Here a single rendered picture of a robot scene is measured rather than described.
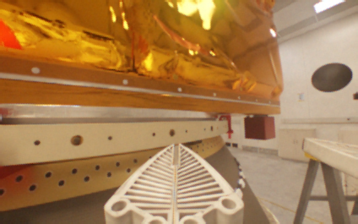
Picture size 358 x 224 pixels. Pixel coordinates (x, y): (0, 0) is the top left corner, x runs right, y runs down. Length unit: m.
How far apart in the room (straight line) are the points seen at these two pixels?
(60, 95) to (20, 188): 0.15
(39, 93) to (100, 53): 0.13
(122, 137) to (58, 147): 0.08
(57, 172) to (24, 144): 0.07
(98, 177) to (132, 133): 0.09
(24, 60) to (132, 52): 0.19
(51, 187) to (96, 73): 0.21
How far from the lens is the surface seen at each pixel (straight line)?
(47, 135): 0.24
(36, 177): 0.29
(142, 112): 0.29
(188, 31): 0.48
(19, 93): 0.35
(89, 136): 0.23
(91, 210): 0.27
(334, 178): 1.05
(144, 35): 0.37
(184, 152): 0.16
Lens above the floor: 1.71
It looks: 4 degrees up
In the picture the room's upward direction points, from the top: 1 degrees counter-clockwise
